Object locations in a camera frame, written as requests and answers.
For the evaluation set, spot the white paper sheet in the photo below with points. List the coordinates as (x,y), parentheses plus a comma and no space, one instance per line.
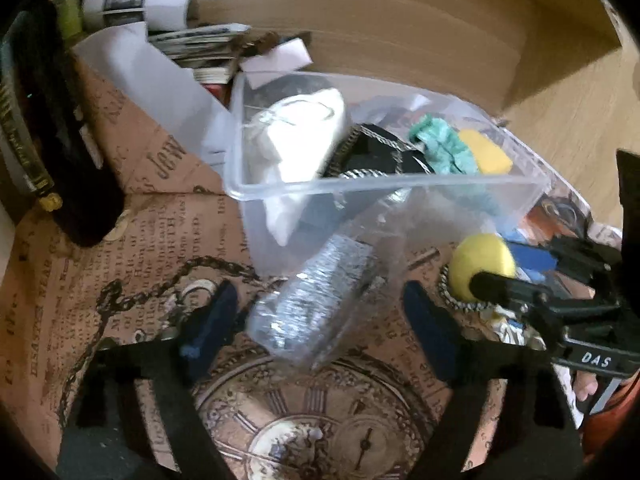
(150,85)

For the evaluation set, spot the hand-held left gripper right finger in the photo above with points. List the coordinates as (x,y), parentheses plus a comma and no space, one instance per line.
(431,327)

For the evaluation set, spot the newspaper clock print tablecloth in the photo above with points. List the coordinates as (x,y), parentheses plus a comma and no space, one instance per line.
(150,240)

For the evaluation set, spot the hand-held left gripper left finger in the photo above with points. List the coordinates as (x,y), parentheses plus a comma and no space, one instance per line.
(216,317)

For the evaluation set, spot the yellow round sponge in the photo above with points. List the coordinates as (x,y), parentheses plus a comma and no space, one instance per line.
(477,260)

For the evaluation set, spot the green bottle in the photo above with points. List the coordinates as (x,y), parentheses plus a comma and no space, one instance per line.
(69,17)

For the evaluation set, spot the folded white paper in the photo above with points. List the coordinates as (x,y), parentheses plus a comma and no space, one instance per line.
(277,60)

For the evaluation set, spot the person's right hand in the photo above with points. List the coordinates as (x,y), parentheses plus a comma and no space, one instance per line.
(586,386)

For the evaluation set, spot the clear plastic container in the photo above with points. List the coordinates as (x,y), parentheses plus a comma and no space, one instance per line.
(310,195)

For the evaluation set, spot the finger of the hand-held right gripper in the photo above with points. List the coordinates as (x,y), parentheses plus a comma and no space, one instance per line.
(510,290)
(580,257)

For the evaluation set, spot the stack of booklets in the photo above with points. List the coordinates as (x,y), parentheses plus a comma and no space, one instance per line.
(200,47)

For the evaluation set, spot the teal scrunchie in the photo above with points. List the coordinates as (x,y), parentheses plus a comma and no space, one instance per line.
(440,145)

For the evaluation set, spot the blue foam piece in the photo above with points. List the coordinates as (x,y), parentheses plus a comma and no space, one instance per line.
(532,260)

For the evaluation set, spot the white soft cloth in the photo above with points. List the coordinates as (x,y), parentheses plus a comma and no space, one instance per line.
(300,135)

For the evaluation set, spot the rolled white papers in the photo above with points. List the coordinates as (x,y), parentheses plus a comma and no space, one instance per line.
(140,7)

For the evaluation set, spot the dark book with yellow print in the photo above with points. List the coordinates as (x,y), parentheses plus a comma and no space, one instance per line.
(17,125)

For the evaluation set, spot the wooden board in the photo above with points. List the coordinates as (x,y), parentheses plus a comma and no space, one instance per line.
(400,35)

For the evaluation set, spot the clear bag with silver item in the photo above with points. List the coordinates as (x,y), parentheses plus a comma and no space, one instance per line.
(320,292)

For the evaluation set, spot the yellow sponge block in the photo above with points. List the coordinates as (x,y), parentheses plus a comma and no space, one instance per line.
(485,155)

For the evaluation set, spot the colourful printed packet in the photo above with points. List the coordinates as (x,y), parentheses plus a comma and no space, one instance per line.
(555,215)

